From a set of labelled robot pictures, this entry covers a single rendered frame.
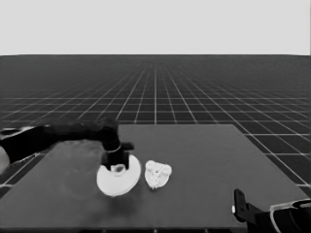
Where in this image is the large thick white disc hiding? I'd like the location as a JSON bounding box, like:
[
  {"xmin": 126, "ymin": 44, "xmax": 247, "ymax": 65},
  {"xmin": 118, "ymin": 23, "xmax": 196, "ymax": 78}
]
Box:
[{"xmin": 95, "ymin": 154, "xmax": 143, "ymax": 198}]

